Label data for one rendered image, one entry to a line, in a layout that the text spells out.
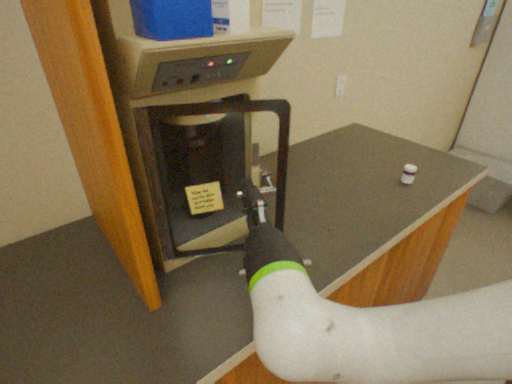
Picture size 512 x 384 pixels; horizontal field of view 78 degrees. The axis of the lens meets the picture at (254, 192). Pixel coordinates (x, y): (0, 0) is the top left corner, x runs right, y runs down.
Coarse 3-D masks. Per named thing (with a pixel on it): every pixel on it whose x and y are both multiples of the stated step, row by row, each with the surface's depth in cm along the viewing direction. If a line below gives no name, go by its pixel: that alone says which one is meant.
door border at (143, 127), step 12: (144, 120) 61; (144, 132) 62; (144, 144) 64; (144, 156) 65; (156, 168) 67; (156, 180) 68; (156, 192) 70; (156, 204) 72; (156, 216) 73; (168, 228) 76; (168, 240) 78; (168, 252) 80
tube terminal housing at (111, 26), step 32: (96, 0) 55; (128, 0) 53; (256, 0) 67; (128, 32) 55; (128, 96) 59; (160, 96) 63; (192, 96) 67; (224, 96) 72; (256, 96) 78; (128, 128) 66; (128, 160) 75; (160, 256) 82
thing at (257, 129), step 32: (160, 128) 63; (192, 128) 64; (224, 128) 65; (256, 128) 66; (288, 128) 68; (160, 160) 66; (192, 160) 68; (224, 160) 69; (256, 160) 70; (224, 192) 73; (192, 224) 76; (224, 224) 78; (192, 256) 82
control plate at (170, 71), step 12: (180, 60) 53; (192, 60) 55; (204, 60) 56; (216, 60) 58; (240, 60) 62; (156, 72) 53; (168, 72) 55; (180, 72) 56; (192, 72) 58; (204, 72) 60; (216, 72) 62; (156, 84) 56; (168, 84) 58; (180, 84) 60; (192, 84) 62
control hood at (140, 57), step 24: (120, 48) 54; (144, 48) 47; (168, 48) 49; (192, 48) 52; (216, 48) 55; (240, 48) 58; (264, 48) 62; (144, 72) 52; (240, 72) 67; (264, 72) 73; (144, 96) 59
